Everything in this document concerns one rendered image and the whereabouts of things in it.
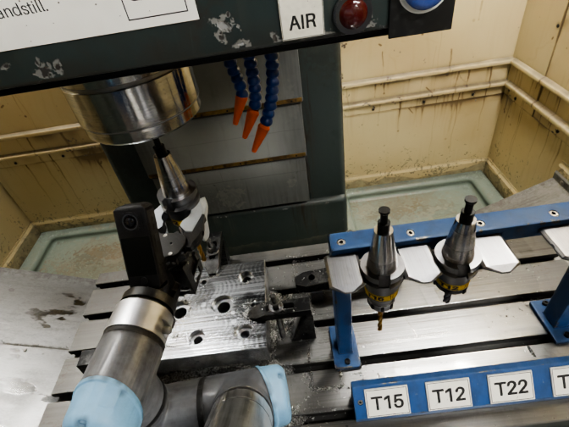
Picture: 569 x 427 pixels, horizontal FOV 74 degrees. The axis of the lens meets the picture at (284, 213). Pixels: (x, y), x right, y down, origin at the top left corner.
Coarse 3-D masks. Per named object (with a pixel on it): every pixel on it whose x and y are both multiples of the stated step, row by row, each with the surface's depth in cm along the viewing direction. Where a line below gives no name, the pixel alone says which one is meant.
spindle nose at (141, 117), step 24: (168, 72) 44; (192, 72) 48; (72, 96) 43; (96, 96) 42; (120, 96) 42; (144, 96) 43; (168, 96) 44; (192, 96) 48; (96, 120) 44; (120, 120) 44; (144, 120) 44; (168, 120) 46; (120, 144) 46
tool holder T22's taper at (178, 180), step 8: (168, 152) 56; (160, 160) 55; (168, 160) 56; (160, 168) 56; (168, 168) 56; (176, 168) 57; (160, 176) 57; (168, 176) 57; (176, 176) 57; (184, 176) 59; (160, 184) 58; (168, 184) 57; (176, 184) 58; (184, 184) 59; (168, 192) 58; (176, 192) 58; (184, 192) 59
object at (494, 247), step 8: (480, 240) 57; (488, 240) 57; (496, 240) 57; (504, 240) 57; (480, 248) 56; (488, 248) 56; (496, 248) 56; (504, 248) 55; (488, 256) 55; (496, 256) 55; (504, 256) 54; (512, 256) 54; (480, 264) 54; (488, 264) 54; (496, 264) 53; (504, 264) 53; (512, 264) 53; (496, 272) 53; (504, 272) 53
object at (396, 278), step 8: (400, 256) 56; (400, 264) 55; (368, 272) 54; (400, 272) 54; (368, 280) 54; (376, 280) 53; (384, 280) 54; (392, 280) 53; (400, 280) 55; (376, 288) 54; (392, 288) 54
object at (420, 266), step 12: (396, 252) 58; (408, 252) 57; (420, 252) 57; (432, 252) 57; (408, 264) 56; (420, 264) 55; (432, 264) 55; (408, 276) 54; (420, 276) 54; (432, 276) 54
